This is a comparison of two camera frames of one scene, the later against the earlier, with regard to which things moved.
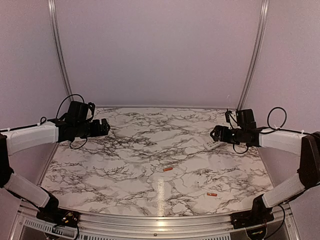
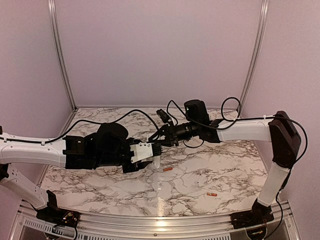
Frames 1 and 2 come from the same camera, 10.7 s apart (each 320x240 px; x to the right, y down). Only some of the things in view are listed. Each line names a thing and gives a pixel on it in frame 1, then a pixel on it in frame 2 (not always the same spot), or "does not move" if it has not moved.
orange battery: [167, 169] does not move
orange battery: [211, 194] does not move
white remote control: [213, 144] -> [156, 162]
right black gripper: [224, 137] -> [169, 129]
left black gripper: [97, 131] -> [140, 165]
